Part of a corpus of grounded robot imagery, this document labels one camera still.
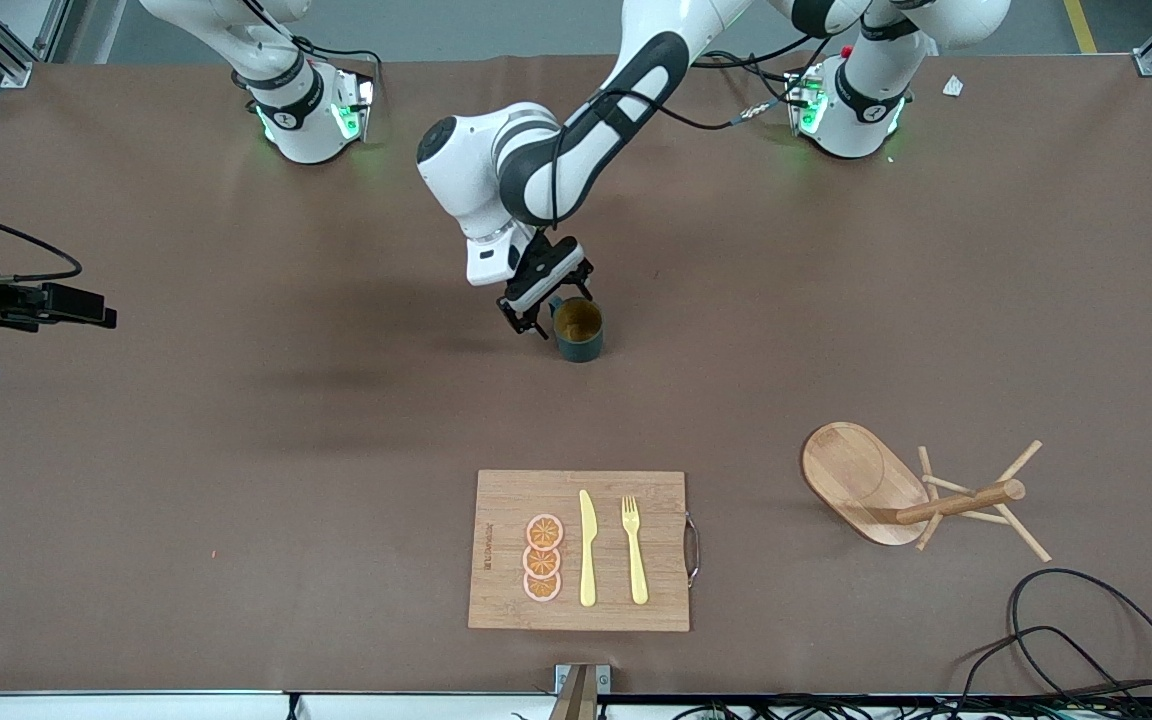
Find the dark green ribbed cup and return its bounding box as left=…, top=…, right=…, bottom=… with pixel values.
left=547, top=294, right=605, bottom=364

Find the wooden cup rack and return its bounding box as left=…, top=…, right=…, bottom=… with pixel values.
left=801, top=421, right=1052, bottom=563

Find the brown table cover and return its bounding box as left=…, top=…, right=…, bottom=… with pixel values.
left=0, top=52, right=1152, bottom=696

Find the yellow plastic knife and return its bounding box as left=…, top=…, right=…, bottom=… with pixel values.
left=578, top=489, right=599, bottom=608

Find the yellow plastic fork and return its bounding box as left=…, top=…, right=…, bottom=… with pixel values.
left=621, top=495, right=650, bottom=606

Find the bamboo cutting board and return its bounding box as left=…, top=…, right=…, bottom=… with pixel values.
left=467, top=469, right=702, bottom=633

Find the black right arm base cable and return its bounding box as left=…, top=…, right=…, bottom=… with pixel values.
left=286, top=35, right=384, bottom=101

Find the black arm base cable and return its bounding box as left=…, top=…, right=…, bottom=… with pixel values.
left=691, top=48, right=807, bottom=106
left=286, top=35, right=384, bottom=101

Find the black left arm base cable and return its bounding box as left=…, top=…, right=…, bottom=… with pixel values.
left=691, top=48, right=807, bottom=106

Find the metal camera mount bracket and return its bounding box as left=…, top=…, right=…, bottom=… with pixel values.
left=548, top=663, right=612, bottom=720

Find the black cable bundle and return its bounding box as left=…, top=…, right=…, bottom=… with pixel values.
left=671, top=693, right=1152, bottom=720

